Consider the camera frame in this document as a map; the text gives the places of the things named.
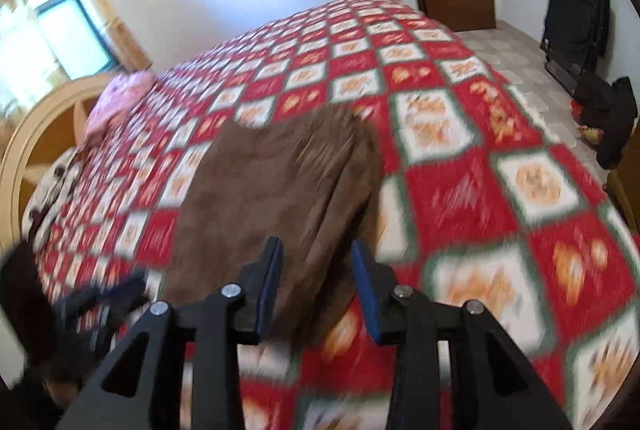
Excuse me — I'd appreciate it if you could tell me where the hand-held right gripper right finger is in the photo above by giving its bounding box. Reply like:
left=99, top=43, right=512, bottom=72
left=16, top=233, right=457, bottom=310
left=350, top=239, right=573, bottom=430

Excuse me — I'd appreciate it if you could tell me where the brown fleece garment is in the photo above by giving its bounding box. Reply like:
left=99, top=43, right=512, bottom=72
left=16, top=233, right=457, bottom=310
left=161, top=104, right=386, bottom=351

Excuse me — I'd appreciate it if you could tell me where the red checkered printed bedspread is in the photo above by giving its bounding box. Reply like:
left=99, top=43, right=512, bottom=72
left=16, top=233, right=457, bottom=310
left=27, top=0, right=638, bottom=430

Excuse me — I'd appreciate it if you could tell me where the window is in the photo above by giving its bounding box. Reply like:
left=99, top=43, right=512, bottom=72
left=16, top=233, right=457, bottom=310
left=0, top=0, right=113, bottom=111

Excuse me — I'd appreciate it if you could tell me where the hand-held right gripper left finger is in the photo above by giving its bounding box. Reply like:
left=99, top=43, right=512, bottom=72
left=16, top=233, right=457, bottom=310
left=55, top=237, right=283, bottom=430

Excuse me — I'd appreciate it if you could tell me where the wooden arched headboard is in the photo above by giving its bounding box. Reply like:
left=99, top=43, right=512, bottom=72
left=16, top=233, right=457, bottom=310
left=0, top=72, right=118, bottom=251

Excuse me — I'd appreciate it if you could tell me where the black clothes pile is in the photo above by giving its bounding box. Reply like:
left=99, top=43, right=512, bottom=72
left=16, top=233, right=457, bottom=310
left=574, top=72, right=638, bottom=171

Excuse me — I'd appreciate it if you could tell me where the pink pillow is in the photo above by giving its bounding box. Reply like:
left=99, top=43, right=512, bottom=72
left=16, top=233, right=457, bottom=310
left=85, top=70, right=157, bottom=138

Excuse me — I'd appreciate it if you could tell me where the white patterned bed sheet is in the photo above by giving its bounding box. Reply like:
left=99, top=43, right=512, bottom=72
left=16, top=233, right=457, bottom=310
left=25, top=150, right=86, bottom=235

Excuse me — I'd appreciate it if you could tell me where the wooden furniture edge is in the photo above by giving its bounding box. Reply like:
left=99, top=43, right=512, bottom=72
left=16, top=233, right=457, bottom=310
left=605, top=145, right=640, bottom=231

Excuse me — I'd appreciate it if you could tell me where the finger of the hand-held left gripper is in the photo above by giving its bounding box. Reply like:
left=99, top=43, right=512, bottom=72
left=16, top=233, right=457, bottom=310
left=52, top=277, right=148, bottom=328

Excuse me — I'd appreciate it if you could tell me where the yellow patterned curtain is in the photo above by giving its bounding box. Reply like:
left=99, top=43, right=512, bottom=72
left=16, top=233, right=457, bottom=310
left=57, top=0, right=153, bottom=73

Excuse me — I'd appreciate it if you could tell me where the black folded chair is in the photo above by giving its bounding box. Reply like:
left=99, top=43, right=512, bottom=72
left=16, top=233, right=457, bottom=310
left=540, top=0, right=612, bottom=95

